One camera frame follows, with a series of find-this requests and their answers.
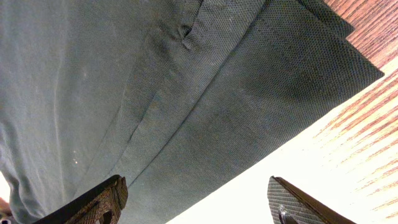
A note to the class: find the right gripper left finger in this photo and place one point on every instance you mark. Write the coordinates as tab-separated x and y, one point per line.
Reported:
102	204

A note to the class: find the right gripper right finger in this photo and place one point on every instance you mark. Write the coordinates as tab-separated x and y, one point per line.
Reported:
288	204

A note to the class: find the black polo shirt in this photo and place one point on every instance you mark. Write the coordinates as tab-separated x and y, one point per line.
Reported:
178	97

